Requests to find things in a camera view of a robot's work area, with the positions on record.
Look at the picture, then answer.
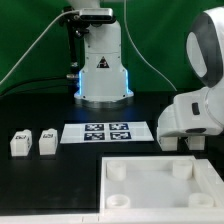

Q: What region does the black camera on stand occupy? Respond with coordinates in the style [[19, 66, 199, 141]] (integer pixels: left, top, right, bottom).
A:
[[79, 8, 113, 22]]

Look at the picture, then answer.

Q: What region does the white L-shaped obstacle wall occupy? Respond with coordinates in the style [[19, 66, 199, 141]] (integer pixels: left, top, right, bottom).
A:
[[193, 159, 224, 209]]

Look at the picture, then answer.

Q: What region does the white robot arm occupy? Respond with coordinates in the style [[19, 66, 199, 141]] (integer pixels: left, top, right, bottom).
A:
[[67, 0, 224, 138]]

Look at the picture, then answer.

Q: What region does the white square tabletop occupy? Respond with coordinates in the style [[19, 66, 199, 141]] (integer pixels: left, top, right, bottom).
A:
[[100, 156, 217, 212]]

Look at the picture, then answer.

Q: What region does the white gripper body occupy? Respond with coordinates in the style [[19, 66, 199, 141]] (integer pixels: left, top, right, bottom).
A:
[[157, 87, 224, 138]]

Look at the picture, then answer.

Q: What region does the black cable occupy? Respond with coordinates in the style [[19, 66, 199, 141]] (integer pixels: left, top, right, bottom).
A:
[[0, 77, 76, 98]]

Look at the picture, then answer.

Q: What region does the grey cable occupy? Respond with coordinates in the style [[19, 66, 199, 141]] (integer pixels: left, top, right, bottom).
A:
[[0, 9, 81, 86]]

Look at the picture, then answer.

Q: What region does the white sheet with markers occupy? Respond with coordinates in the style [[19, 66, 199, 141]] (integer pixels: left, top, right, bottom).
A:
[[61, 121, 154, 144]]

